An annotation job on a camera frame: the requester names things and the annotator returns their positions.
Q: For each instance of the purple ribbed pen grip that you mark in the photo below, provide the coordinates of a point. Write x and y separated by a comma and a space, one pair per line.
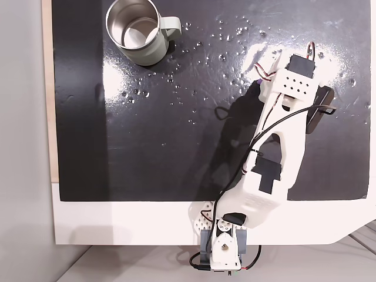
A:
259, 82

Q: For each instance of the green mug with steel interior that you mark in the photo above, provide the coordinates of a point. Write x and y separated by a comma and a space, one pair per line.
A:
147, 50

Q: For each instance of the black glossy mat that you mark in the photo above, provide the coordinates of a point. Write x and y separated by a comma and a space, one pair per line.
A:
147, 141

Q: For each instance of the grey table clamp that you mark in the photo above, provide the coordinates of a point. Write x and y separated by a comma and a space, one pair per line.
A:
205, 243

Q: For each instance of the black oval camera box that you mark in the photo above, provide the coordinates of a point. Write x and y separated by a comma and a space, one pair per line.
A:
318, 108

